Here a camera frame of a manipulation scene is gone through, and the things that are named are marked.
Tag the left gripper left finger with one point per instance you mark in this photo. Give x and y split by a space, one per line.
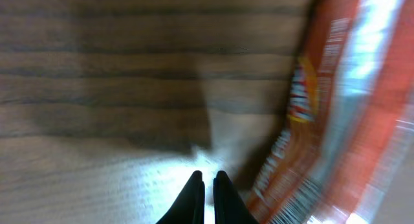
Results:
188 207

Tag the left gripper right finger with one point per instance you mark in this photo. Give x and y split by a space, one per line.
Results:
229 208

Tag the orange brown snack bar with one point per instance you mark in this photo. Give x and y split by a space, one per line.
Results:
349 117

